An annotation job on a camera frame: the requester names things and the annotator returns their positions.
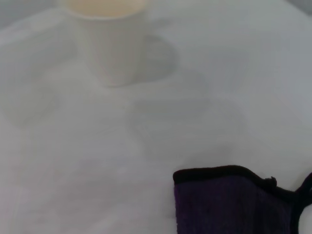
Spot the white paper cup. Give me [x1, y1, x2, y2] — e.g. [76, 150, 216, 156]
[58, 0, 150, 88]

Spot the purple rag with black trim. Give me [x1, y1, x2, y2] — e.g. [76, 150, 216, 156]
[172, 165, 312, 234]

